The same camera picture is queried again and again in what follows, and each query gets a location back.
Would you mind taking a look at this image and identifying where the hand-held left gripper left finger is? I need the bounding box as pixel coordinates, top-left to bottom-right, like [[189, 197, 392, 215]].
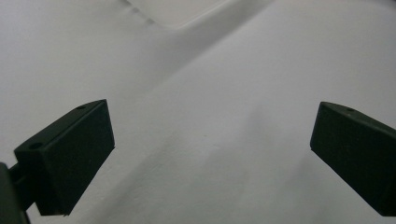
[[13, 99, 116, 217]]

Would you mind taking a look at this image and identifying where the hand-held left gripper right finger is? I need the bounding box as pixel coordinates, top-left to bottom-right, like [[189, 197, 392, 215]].
[[309, 101, 396, 217]]

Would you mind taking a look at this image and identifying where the white cloth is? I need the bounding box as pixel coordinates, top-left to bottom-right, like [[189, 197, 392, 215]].
[[0, 0, 396, 224]]

